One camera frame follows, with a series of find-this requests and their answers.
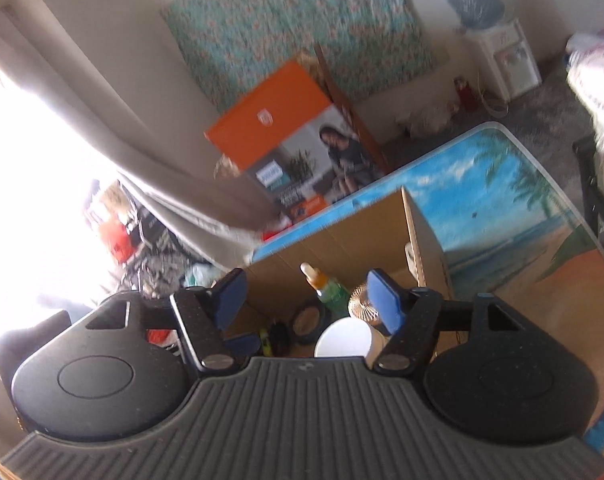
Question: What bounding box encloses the large cardboard box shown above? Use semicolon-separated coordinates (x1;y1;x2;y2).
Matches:
222;186;455;361

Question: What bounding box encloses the dark wooden frame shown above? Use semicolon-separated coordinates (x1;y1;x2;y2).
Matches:
572;137;604;233

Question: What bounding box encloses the white blanket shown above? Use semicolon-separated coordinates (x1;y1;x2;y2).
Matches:
567;32;604;171

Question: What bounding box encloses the white water dispenser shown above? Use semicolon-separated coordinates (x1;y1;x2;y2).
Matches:
464;17;543;101

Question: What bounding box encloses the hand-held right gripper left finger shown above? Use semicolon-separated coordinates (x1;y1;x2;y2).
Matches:
84;267;249;378

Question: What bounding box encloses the pale plastic bag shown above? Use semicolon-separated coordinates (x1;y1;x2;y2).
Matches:
397;102;455;138

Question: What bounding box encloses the orange printed appliance box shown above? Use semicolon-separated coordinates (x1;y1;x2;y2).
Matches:
204;42;393;226

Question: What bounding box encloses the beige curtain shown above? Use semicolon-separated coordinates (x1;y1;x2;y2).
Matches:
0;0;283;271

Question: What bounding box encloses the red bottle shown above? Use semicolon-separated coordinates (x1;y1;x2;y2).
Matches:
454;77;478;111

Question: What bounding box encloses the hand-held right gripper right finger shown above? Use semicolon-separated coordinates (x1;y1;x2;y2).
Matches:
366;268;525;375

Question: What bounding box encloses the white bottle green label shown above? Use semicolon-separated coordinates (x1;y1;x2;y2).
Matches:
313;317;387;359

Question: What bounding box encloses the teal floral cloth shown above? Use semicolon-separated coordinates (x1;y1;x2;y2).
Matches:
162;0;450;111

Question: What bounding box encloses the red plastic bag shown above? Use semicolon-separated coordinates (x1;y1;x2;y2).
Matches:
107;220;138;263

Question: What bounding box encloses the brown tape roll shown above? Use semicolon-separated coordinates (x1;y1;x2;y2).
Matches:
289;300;333;345

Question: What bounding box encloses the green dropper bottle orange collar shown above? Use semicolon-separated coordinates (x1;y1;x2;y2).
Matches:
300;261;355;318

